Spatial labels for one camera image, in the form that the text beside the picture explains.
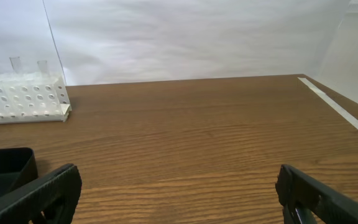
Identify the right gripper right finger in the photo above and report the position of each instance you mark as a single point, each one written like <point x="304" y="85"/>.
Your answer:
<point x="322" y="202"/>

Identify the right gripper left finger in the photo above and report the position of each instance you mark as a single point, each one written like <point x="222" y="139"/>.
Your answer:
<point x="26" y="199"/>

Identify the clear test tube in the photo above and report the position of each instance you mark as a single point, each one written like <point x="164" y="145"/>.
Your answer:
<point x="15" y="65"/>
<point x="42" y="68"/>

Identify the white test tube rack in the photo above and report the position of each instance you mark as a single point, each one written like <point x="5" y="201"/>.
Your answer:
<point x="20" y="102"/>

